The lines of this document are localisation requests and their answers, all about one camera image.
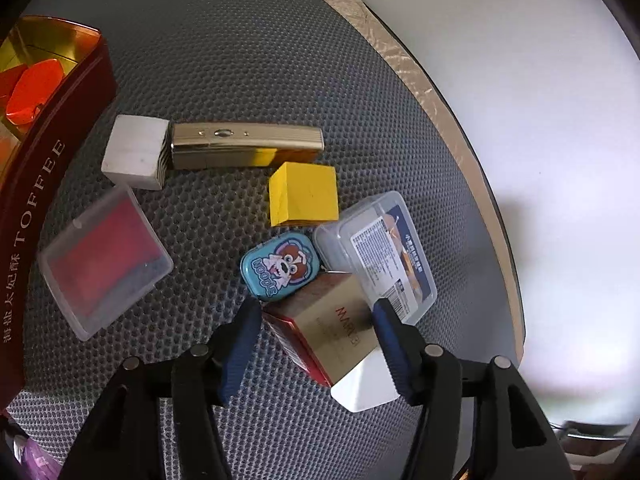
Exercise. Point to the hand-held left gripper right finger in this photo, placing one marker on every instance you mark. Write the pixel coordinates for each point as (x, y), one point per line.
(392, 347)

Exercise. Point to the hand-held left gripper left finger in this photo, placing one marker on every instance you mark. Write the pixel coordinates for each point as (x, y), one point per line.
(239, 347)

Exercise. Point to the gold and red carton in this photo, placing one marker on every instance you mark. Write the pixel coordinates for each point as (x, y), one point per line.
(330, 330)

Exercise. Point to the clear plastic box with label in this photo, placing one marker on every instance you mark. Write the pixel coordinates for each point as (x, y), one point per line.
(385, 255)

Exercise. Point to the gold ribbed metal case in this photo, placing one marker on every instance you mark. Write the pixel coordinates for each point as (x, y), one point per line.
(240, 142)

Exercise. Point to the dark red toffee tin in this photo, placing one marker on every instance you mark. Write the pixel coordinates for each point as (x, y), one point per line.
(50, 170)

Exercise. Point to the blue cartoon dog tin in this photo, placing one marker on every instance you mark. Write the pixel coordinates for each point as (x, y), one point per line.
(280, 267)

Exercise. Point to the clear plastic box red insert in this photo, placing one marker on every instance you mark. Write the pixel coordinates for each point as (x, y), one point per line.
(105, 260)

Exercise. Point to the yellow block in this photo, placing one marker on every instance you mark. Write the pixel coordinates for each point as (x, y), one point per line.
(305, 195)

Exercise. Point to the white block with striped side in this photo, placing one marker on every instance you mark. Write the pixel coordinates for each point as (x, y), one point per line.
(135, 150)

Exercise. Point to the purple bag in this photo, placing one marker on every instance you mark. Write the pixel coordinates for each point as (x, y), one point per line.
(35, 460)

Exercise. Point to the grey mesh mat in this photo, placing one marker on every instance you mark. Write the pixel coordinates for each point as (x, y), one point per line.
(250, 60)

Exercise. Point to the tan tape strip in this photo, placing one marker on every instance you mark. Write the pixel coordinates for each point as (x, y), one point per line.
(400, 57)

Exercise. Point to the orange packet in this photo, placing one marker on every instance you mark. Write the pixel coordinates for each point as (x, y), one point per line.
(35, 92)
(7, 85)

